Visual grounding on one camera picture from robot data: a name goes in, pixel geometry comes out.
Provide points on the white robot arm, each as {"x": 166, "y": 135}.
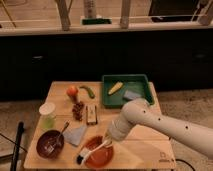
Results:
{"x": 138, "y": 112}

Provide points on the black pole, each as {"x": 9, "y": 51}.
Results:
{"x": 15, "y": 156}

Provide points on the grey cloth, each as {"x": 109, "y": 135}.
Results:
{"x": 75, "y": 135}

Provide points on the brown grape bunch toy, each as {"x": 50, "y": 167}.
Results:
{"x": 77, "y": 110}

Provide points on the green base object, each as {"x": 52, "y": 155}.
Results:
{"x": 96, "y": 21}

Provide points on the clear cup with lid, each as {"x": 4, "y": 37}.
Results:
{"x": 47, "y": 113}

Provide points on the orange tomato toy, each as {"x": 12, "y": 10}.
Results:
{"x": 72, "y": 91}

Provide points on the green plastic tray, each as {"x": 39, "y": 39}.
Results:
{"x": 136, "y": 83}

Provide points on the blue sponge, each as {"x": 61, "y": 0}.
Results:
{"x": 130, "y": 95}

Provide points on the dark brown bowl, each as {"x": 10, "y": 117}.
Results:
{"x": 43, "y": 141}

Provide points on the green chili pepper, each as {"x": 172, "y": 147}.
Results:
{"x": 89, "y": 91}

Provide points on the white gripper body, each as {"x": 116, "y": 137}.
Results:
{"x": 117, "y": 131}

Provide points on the yellow corn cob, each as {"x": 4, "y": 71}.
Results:
{"x": 115, "y": 88}

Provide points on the red bowl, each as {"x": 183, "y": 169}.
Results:
{"x": 99, "y": 158}

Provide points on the brown wooden block toy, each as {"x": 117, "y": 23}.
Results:
{"x": 91, "y": 115}

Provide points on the metal spoon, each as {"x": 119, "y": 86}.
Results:
{"x": 60, "y": 133}

